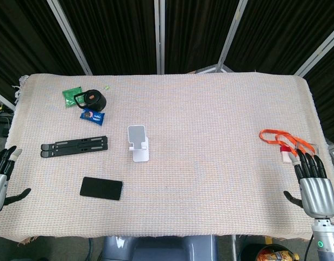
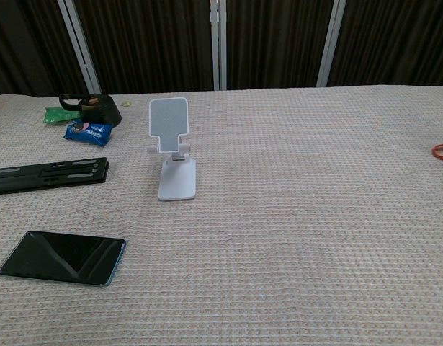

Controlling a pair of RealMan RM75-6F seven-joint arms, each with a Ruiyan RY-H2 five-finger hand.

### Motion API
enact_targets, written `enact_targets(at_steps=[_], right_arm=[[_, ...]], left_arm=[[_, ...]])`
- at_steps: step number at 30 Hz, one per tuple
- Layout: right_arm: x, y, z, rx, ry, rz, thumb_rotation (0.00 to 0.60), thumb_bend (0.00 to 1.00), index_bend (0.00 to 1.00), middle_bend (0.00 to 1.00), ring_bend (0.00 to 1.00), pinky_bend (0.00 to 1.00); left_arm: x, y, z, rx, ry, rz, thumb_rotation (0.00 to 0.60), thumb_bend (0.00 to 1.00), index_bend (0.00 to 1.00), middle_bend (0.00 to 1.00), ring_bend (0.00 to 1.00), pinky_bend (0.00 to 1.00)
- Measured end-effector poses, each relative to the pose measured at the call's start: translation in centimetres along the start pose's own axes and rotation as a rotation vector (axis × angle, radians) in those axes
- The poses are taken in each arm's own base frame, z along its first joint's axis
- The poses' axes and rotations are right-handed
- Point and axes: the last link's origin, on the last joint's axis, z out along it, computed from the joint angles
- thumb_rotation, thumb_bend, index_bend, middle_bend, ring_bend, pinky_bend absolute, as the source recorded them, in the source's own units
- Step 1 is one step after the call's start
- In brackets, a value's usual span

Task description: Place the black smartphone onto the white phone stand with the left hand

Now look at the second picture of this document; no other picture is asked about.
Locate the black smartphone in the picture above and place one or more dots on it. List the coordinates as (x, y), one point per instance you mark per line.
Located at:
(59, 257)

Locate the white folding phone stand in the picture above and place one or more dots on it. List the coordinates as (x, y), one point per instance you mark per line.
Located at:
(169, 133)

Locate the black plastic device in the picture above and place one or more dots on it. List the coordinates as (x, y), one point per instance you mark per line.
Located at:
(48, 174)

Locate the beige waffle tablecloth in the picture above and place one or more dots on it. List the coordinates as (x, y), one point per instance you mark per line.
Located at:
(278, 234)

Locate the black tape dispenser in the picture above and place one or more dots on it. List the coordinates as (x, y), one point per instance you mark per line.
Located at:
(100, 110)

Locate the blue Oreo cookie packet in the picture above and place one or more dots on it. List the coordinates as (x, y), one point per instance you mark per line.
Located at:
(87, 133)

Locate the dark brown curtain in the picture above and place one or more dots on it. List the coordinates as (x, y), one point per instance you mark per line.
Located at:
(152, 43)

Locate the green snack packet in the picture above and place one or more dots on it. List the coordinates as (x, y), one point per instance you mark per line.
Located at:
(59, 115)

